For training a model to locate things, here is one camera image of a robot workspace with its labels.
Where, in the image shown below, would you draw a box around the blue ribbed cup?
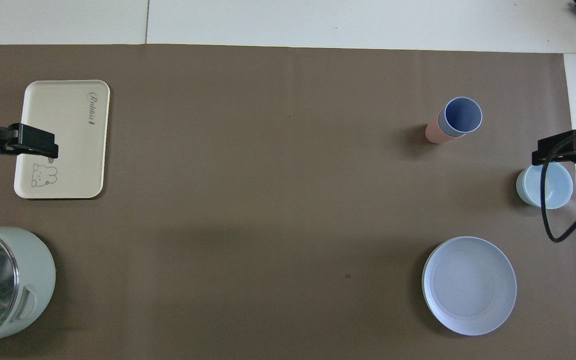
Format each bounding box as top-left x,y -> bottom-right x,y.
438,96 -> 483,137

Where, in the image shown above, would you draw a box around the pink cup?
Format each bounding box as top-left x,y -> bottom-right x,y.
424,111 -> 464,145

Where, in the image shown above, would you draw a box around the cream rabbit print tray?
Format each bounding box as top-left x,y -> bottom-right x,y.
13,80 -> 111,200

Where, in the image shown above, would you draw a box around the light blue bowl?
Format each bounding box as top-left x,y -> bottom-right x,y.
515,161 -> 574,210

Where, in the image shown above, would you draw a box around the pale green electric pot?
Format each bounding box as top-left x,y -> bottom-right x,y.
0,226 -> 57,350

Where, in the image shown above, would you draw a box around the lavender blue plate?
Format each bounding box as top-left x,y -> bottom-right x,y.
421,236 -> 518,336

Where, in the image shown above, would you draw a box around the brown paper table mat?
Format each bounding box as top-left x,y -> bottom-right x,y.
0,44 -> 576,360

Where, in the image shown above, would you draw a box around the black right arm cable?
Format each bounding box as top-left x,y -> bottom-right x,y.
540,125 -> 576,244

